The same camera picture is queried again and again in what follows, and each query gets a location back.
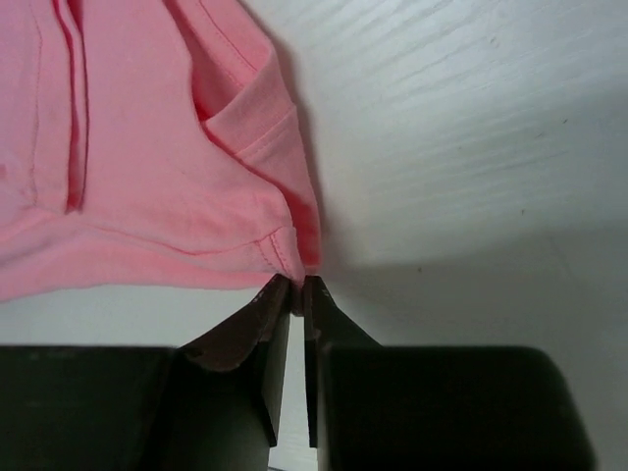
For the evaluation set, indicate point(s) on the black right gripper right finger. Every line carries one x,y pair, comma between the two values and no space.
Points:
380,407

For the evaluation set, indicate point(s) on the pink t shirt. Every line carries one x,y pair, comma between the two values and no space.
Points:
148,143

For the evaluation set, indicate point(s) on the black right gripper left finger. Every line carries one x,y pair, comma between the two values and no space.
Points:
211,404

